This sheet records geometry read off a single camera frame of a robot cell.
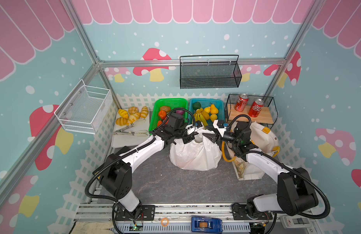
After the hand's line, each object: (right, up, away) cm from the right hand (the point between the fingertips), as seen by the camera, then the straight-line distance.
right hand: (205, 129), depth 78 cm
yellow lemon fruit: (+7, +15, +38) cm, 41 cm away
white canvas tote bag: (+37, -7, +9) cm, 39 cm away
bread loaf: (-60, +12, +38) cm, 72 cm away
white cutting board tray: (-54, -9, +26) cm, 61 cm away
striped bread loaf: (-43, +13, +39) cm, 59 cm away
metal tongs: (-53, +1, +31) cm, 61 cm away
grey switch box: (+40, -44, -8) cm, 60 cm away
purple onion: (-14, +12, +34) cm, 39 cm away
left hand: (-4, -2, +5) cm, 7 cm away
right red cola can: (+32, +13, +10) cm, 36 cm away
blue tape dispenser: (-1, -43, -11) cm, 45 cm away
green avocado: (-2, +18, +35) cm, 40 cm away
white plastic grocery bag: (-1, -14, +3) cm, 14 cm away
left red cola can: (+25, +17, +14) cm, 33 cm away
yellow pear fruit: (+12, +14, +35) cm, 40 cm away
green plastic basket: (-19, +20, +38) cm, 47 cm away
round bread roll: (-52, +15, +39) cm, 67 cm away
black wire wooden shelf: (+46, +9, +21) cm, 51 cm away
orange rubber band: (-21, -46, -5) cm, 51 cm away
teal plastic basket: (-7, +7, +25) cm, 27 cm away
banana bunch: (+2, +9, +33) cm, 34 cm away
